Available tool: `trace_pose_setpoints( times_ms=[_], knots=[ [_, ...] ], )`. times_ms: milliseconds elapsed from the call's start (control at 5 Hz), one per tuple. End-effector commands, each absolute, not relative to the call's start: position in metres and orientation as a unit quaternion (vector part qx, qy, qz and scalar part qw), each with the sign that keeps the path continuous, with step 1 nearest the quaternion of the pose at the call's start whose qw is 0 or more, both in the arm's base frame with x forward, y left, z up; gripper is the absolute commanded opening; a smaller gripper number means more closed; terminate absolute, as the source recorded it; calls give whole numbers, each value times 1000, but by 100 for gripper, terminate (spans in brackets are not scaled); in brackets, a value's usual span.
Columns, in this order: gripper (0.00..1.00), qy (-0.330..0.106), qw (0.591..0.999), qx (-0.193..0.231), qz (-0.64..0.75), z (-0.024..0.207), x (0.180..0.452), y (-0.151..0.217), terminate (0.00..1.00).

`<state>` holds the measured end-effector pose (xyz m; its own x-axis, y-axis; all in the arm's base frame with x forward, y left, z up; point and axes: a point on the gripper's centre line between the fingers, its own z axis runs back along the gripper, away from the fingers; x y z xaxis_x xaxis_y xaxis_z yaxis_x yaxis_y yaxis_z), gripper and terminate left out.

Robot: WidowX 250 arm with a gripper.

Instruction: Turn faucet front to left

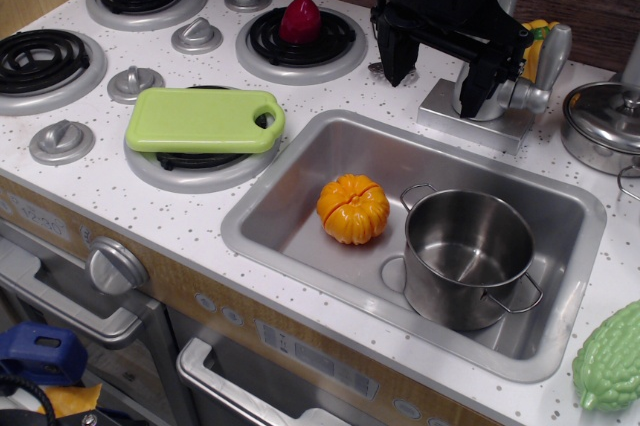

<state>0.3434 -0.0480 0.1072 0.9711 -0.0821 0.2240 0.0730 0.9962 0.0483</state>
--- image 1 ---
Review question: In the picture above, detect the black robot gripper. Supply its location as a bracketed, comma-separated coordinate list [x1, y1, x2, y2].
[371, 0, 532, 118]

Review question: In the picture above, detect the silver toy faucet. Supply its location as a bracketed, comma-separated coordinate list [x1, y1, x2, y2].
[417, 0, 572, 154]

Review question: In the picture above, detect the back right stove burner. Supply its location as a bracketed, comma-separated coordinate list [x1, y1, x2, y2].
[235, 7, 367, 86]

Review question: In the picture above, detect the stove burner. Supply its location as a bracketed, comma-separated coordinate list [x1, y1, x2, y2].
[85, 0, 208, 32]
[235, 7, 367, 86]
[1, 29, 107, 116]
[123, 85, 282, 194]

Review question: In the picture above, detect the yellow toy pepper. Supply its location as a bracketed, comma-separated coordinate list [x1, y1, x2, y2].
[519, 19, 558, 82]

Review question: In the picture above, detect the red toy egg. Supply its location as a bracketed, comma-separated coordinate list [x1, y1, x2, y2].
[278, 0, 322, 45]

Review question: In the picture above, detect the orange toy pumpkin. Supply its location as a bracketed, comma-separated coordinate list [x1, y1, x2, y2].
[316, 174, 390, 245]

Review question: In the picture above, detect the steel pot with lid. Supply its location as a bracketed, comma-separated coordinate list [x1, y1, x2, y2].
[561, 81, 639, 200]

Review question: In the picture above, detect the steel pot in sink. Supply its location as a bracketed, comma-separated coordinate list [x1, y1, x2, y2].
[403, 183, 544, 331]

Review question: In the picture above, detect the stainless steel sink basin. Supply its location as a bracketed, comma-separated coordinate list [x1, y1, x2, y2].
[221, 110, 607, 383]

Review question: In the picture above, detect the silver stove knob centre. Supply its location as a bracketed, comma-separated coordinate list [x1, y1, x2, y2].
[171, 17, 223, 55]

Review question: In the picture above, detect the back left stove burner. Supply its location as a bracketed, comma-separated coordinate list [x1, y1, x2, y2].
[85, 0, 208, 32]

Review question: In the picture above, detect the front stove burner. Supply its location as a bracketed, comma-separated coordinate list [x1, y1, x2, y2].
[123, 85, 282, 194]

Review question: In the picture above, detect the green plastic cutting board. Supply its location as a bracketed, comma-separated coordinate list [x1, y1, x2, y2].
[125, 88, 286, 154]

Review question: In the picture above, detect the silver stove knob left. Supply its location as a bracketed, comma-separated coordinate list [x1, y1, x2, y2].
[107, 66, 165, 105]

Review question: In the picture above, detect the green toy bitter gourd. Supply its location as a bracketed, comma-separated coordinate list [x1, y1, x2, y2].
[572, 301, 639, 412]

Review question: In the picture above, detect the silver stove knob front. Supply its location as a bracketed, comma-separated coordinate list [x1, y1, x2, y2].
[29, 120, 96, 166]

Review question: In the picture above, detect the round silver oven dial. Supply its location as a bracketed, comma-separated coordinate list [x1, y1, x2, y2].
[85, 236, 149, 296]

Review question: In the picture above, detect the far left stove burner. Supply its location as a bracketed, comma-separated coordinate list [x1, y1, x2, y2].
[1, 29, 107, 116]

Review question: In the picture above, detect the blue clamp tool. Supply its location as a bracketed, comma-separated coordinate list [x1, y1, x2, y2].
[1, 322, 88, 386]

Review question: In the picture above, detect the yellow cloth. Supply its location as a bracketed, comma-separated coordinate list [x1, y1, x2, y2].
[44, 383, 102, 419]

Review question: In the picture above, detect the silver dishwasher door handle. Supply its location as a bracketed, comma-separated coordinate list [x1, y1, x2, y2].
[176, 337, 380, 425]

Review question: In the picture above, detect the silver oven door handle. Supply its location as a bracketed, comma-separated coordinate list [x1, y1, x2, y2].
[0, 217, 196, 426]

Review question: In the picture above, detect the black cable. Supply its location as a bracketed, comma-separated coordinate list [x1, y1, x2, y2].
[0, 373, 59, 426]

